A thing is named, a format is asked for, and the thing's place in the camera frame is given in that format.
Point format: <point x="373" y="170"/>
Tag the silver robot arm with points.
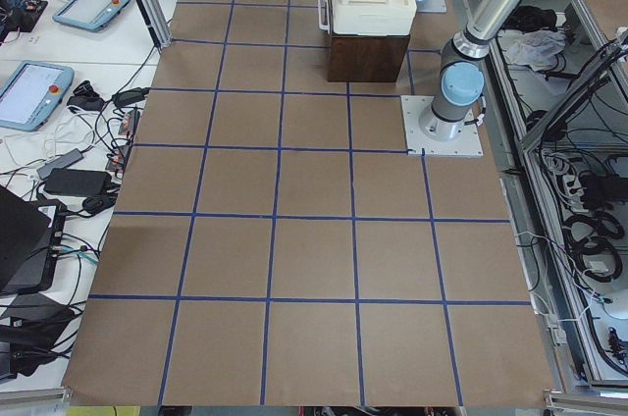
<point x="461" y="80"/>

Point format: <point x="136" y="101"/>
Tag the dark brown wooden cabinet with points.
<point x="355" y="58"/>

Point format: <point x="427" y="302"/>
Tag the blue teach pendant far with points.
<point x="89" y="15"/>

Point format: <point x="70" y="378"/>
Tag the blue teach pendant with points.
<point x="32" y="93"/>
<point x="89" y="15"/>

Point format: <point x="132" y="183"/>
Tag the white crumpled cloth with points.
<point x="537" y="50"/>

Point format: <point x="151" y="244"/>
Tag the blue teach pendant near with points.
<point x="32" y="93"/>

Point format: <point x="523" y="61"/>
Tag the black power adapter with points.
<point x="79" y="183"/>

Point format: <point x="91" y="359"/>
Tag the black laptop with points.
<point x="30" y="233"/>

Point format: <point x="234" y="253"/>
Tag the white drawer handle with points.
<point x="324" y="16"/>

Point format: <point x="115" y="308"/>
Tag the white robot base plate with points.
<point x="427" y="135"/>

